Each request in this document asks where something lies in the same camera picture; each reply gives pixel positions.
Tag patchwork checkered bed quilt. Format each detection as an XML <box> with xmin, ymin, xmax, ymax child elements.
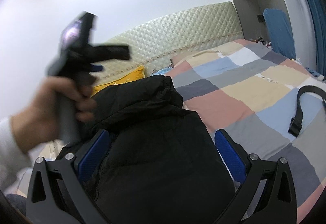
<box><xmin>15</xmin><ymin>38</ymin><xmax>326</xmax><ymax>224</ymax></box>

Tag yellow pillow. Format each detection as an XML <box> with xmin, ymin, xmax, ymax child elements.
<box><xmin>91</xmin><ymin>65</ymin><xmax>145</xmax><ymax>96</ymax></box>

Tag blue curtain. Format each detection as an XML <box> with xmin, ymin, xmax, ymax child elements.
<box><xmin>307</xmin><ymin>0</ymin><xmax>325</xmax><ymax>76</ymax></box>

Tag large black jacket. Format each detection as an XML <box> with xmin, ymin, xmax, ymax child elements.
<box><xmin>59</xmin><ymin>75</ymin><xmax>237</xmax><ymax>224</ymax></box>

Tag black belt strap with buckle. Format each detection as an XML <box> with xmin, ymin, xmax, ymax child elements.
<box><xmin>287</xmin><ymin>84</ymin><xmax>326</xmax><ymax>137</ymax></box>

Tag person's left hand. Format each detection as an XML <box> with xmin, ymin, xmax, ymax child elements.
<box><xmin>11</xmin><ymin>74</ymin><xmax>97</xmax><ymax>153</ymax></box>

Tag white sleeve forearm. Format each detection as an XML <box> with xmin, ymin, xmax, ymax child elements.
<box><xmin>0</xmin><ymin>117</ymin><xmax>32</xmax><ymax>191</ymax></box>

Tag cream quilted headboard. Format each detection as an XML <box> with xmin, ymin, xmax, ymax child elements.
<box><xmin>96</xmin><ymin>2</ymin><xmax>243</xmax><ymax>84</ymax></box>

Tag blue fabric panel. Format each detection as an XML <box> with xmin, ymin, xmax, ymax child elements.
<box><xmin>263</xmin><ymin>9</ymin><xmax>296</xmax><ymax>59</ymax></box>

